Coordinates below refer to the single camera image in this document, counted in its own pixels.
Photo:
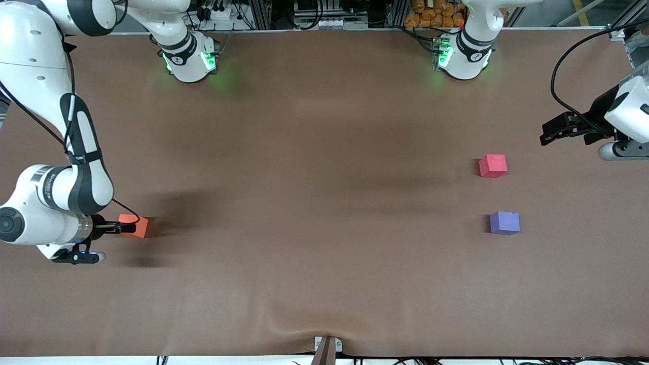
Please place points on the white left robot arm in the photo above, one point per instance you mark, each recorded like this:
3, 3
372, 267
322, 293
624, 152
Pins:
466, 61

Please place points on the orange packets pile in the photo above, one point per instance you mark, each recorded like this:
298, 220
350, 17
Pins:
431, 17

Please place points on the red foam block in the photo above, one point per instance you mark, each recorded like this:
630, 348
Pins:
492, 166

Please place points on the white power strip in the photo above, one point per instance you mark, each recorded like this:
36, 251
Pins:
220, 13

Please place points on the metal table clamp bracket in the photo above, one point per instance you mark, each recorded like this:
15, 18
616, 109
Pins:
327, 350

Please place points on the brown table cover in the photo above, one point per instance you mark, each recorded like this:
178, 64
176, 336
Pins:
304, 253

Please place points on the orange foam block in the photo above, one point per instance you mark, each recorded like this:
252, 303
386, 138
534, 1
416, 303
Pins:
143, 229

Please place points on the purple foam block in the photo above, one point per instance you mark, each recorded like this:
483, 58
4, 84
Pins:
504, 223

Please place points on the aluminium frame post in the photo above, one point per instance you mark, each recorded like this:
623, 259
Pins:
621, 30

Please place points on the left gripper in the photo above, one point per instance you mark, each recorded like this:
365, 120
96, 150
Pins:
598, 117

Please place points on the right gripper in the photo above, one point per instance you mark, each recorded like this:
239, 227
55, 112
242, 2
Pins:
99, 225

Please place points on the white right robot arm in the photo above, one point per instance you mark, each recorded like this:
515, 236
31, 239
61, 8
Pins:
30, 50

